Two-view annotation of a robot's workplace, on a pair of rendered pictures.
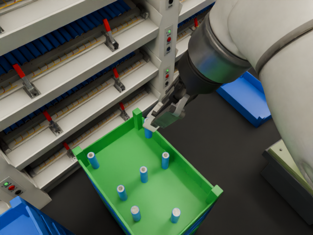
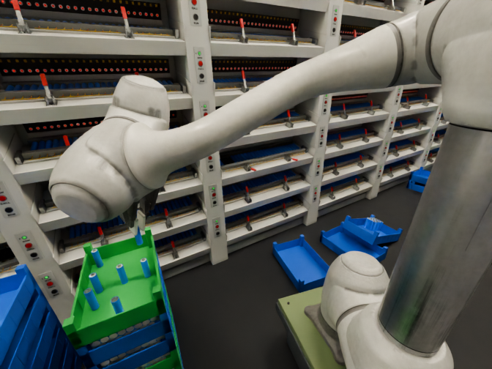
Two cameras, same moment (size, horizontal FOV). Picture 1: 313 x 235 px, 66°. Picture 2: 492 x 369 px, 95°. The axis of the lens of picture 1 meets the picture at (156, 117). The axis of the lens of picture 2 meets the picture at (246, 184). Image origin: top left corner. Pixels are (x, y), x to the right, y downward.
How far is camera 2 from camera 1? 48 cm
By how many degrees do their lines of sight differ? 32
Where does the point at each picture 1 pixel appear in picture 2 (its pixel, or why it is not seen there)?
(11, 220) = (14, 288)
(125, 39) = (173, 187)
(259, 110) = (308, 277)
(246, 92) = (301, 259)
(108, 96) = (157, 229)
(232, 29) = not seen: hidden behind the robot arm
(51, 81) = not seen: hidden behind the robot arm
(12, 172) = (55, 269)
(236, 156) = (268, 317)
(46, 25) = not seen: hidden behind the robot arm
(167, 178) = (142, 285)
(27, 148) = (76, 253)
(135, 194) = (109, 291)
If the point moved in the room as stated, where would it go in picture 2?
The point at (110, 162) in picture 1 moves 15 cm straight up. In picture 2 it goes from (112, 265) to (97, 227)
